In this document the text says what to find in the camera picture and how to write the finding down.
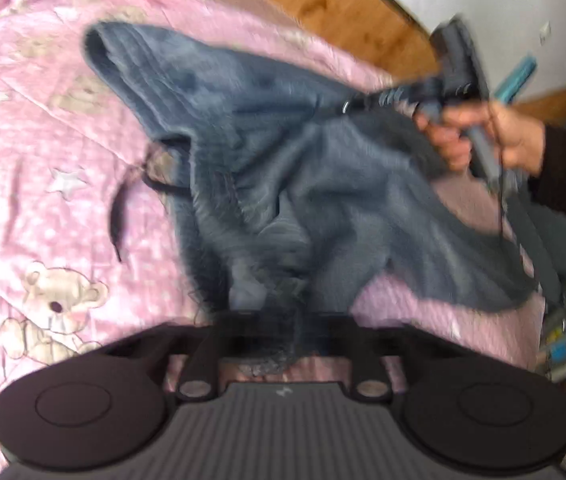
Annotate grey sweatpants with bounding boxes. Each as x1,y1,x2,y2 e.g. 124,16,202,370
84,22,537,376

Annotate person's right hand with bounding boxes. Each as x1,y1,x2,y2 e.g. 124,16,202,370
412,98,546,179

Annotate wooden headboard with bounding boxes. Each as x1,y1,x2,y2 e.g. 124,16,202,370
212,0,566,126

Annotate pink teddy bear quilt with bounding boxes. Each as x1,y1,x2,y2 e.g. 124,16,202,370
0,0,546,480

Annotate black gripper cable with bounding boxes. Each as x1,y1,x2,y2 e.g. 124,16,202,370
492,144,512,252

